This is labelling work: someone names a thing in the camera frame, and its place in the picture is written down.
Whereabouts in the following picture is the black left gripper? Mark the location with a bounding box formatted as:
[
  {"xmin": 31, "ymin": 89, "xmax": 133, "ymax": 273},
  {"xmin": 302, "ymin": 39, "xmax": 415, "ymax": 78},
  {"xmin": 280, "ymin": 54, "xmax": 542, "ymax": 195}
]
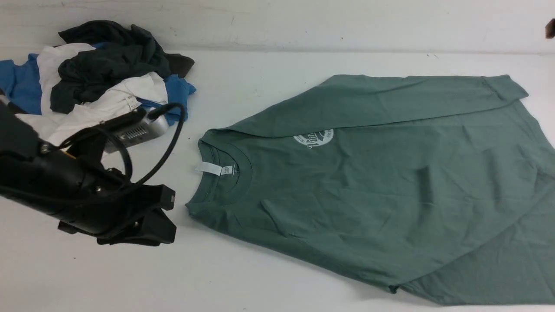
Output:
[{"xmin": 57, "ymin": 168, "xmax": 176, "ymax": 247}]

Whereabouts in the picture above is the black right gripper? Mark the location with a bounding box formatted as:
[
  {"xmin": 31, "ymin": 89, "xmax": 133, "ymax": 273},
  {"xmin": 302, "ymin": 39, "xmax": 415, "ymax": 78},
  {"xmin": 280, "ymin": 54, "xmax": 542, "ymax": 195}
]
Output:
[{"xmin": 545, "ymin": 19, "xmax": 555, "ymax": 39}]

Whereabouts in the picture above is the green long-sleeve top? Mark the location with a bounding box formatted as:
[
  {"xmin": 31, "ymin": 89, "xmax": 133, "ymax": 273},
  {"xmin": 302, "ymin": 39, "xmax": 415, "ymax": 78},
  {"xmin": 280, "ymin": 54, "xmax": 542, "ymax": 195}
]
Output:
[{"xmin": 186, "ymin": 75, "xmax": 554, "ymax": 306}]

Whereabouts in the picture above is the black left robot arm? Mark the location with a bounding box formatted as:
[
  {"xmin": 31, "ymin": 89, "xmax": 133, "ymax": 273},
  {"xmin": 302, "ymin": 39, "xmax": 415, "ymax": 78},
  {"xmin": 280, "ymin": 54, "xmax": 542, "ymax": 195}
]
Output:
[{"xmin": 0, "ymin": 102, "xmax": 184, "ymax": 247}]

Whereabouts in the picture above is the white shirt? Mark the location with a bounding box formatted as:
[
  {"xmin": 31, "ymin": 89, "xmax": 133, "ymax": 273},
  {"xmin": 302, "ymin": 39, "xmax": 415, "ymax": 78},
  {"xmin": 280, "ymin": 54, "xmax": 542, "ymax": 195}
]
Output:
[{"xmin": 16, "ymin": 43, "xmax": 168, "ymax": 145}]

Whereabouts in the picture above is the dark grey shirt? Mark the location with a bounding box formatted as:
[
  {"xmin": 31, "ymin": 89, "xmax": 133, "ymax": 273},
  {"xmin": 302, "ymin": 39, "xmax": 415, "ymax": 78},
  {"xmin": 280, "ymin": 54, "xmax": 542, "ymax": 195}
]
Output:
[{"xmin": 50, "ymin": 20, "xmax": 195, "ymax": 114}]

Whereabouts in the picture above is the blue shirt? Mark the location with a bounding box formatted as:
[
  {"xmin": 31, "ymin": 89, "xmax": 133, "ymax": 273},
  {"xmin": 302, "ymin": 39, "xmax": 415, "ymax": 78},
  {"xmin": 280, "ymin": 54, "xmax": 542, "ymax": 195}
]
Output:
[{"xmin": 1, "ymin": 44, "xmax": 196, "ymax": 115}]

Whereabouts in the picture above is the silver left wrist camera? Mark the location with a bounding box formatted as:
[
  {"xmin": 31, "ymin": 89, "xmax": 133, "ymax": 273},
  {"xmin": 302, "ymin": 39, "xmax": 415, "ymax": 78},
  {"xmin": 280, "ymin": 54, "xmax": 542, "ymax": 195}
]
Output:
[{"xmin": 104, "ymin": 108, "xmax": 169, "ymax": 148}]

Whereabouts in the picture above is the black left camera cable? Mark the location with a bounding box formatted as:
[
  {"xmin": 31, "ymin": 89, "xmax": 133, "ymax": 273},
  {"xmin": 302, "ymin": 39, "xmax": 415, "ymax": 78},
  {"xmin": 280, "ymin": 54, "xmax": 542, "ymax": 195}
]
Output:
[{"xmin": 56, "ymin": 103, "xmax": 187, "ymax": 191}]

